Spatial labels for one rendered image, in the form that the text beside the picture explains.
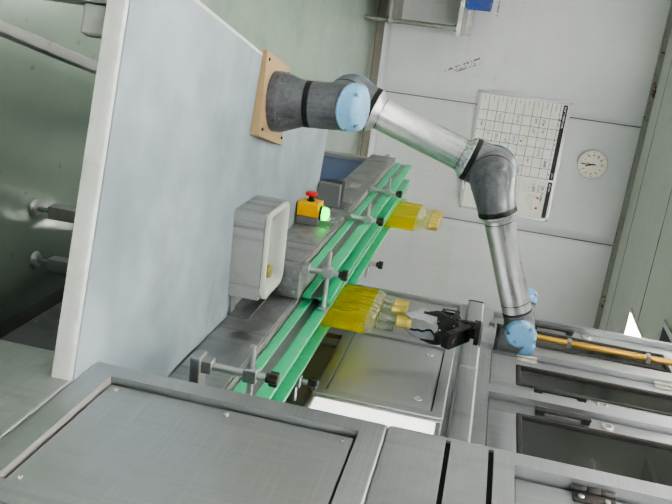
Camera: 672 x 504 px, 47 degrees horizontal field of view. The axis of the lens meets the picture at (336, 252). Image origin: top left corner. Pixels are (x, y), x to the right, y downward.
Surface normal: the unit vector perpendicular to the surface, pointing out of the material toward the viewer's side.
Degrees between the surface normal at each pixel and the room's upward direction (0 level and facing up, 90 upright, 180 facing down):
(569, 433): 90
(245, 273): 90
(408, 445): 90
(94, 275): 0
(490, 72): 90
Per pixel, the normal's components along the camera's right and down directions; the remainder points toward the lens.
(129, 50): 0.97, 0.18
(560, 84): -0.22, 0.27
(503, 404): 0.11, -0.95
